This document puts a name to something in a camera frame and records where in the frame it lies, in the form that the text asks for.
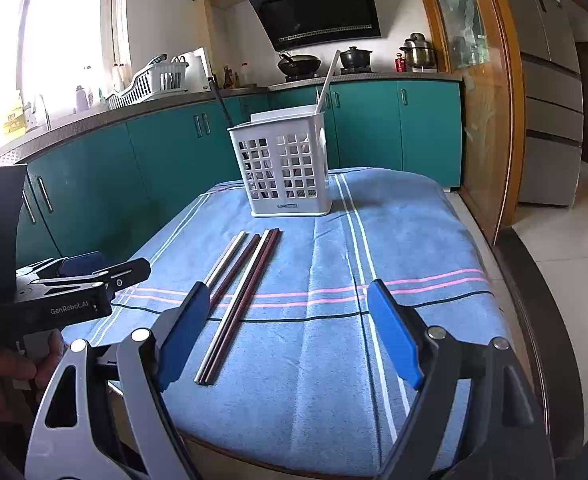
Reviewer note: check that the black clay pot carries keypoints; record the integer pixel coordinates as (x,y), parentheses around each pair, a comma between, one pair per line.
(355,59)

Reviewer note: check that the left hand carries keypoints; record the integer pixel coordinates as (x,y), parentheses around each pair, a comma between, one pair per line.
(14,366)

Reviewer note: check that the wooden glass sliding door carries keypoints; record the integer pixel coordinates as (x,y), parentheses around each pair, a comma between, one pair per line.
(476,41)

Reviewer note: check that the stainless steel stock pot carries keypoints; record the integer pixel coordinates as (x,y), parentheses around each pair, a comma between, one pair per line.
(418,52)

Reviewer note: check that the white plastic utensil basket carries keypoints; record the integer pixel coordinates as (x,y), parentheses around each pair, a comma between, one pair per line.
(283,162)

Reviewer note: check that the white dish rack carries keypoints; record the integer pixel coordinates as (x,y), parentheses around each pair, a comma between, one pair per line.
(159,76)

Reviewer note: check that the black range hood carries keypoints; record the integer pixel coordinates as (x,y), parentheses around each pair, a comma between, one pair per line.
(291,24)

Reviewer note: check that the silver refrigerator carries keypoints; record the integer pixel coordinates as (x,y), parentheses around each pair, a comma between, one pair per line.
(554,103)

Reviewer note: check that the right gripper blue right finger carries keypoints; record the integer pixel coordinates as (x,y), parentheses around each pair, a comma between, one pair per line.
(503,435)

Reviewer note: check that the white chopstick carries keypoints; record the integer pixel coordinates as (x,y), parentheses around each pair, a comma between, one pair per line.
(326,83)

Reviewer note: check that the blue striped towel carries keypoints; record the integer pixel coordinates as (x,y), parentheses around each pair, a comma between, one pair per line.
(308,385)

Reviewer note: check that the white cutting board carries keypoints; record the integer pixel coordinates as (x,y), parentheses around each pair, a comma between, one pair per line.
(198,69)

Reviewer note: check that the black wok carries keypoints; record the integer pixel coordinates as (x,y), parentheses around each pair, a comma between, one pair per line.
(298,65)

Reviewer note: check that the red thermos bottle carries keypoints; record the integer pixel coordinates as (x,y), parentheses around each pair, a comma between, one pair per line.
(401,66)

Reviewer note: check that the silver grey chopstick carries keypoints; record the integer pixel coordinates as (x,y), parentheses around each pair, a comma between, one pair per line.
(224,260)

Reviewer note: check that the dark red chopstick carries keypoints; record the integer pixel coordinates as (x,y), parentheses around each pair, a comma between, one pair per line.
(260,268)
(238,265)
(211,358)

